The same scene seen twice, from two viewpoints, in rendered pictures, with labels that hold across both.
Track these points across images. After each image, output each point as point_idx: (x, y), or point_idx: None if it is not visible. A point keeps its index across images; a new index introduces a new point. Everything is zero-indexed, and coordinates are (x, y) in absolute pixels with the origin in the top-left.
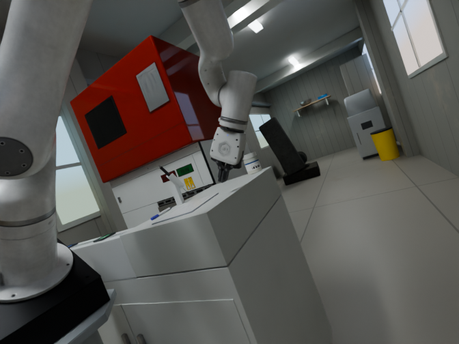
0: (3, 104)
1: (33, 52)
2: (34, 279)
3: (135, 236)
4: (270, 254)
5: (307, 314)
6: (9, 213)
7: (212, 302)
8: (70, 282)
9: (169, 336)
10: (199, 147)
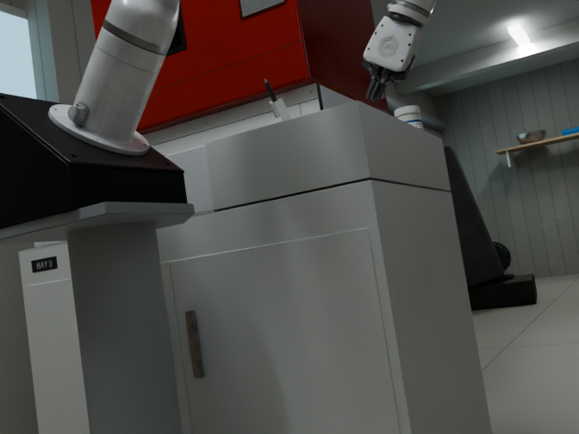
0: None
1: None
2: (116, 135)
3: (233, 141)
4: (420, 235)
5: (459, 379)
6: (140, 27)
7: (333, 237)
8: (150, 159)
9: (244, 307)
10: (316, 92)
